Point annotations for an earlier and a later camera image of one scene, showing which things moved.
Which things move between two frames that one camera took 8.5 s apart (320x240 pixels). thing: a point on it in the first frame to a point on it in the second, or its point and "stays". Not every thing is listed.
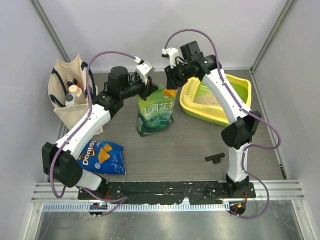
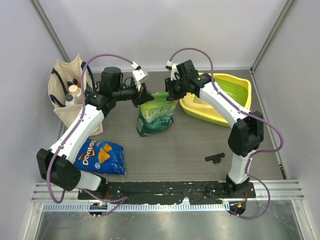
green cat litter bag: x=155 y=113 stays
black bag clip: x=216 y=158 stays
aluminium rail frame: x=265 y=190 stays
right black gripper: x=173 y=82 to x=172 y=95
